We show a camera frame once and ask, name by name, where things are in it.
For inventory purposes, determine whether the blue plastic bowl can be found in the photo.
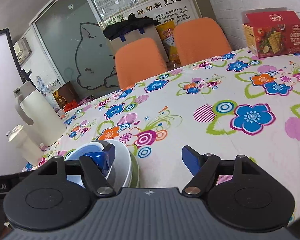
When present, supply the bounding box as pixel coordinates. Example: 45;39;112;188
65;141;104;188

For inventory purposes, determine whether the white ceramic bowl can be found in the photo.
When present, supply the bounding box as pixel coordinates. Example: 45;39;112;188
112;139;132;192

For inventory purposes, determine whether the light green plate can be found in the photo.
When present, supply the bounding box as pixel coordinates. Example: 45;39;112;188
130;153;140;188

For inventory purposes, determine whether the stainless steel bowl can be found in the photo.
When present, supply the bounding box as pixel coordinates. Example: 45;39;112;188
99;139;116;186

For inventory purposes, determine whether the small cream tumbler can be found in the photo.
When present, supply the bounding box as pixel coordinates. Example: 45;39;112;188
6;125;43;166

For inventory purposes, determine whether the floral tablecloth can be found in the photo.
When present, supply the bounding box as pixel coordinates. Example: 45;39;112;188
21;48;300;227

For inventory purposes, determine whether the brown gift box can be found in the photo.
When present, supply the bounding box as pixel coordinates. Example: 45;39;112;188
52;81;80;108

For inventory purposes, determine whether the large cream thermos jug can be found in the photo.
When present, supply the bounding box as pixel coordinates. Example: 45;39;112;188
13;81;66;146

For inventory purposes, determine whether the left orange chair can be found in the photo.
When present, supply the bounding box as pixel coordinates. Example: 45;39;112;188
115;37;167;89

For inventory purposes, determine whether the orange chair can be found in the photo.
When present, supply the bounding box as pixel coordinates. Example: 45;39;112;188
115;37;167;89
173;17;232;66

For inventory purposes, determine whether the right orange chair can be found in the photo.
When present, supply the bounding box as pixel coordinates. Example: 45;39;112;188
173;17;232;66

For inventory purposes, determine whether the glass door cat drawing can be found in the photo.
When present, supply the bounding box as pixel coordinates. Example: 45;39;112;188
33;0;119;98

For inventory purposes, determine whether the black cloth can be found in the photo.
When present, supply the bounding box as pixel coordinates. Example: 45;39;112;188
103;14;161;41

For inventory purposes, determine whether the yellow snack bag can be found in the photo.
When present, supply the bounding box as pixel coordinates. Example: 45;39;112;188
155;21;180;64

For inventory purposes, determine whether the brown paper bag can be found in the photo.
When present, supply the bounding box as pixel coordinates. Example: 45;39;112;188
110;25;169;63

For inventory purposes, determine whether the red cracker box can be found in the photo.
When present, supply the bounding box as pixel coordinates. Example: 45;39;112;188
243;10;300;58

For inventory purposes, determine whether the framed chinese poster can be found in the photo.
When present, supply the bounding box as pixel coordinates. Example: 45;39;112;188
103;0;202;27

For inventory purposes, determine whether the wall switch box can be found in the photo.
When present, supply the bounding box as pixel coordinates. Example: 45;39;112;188
13;38;32;66

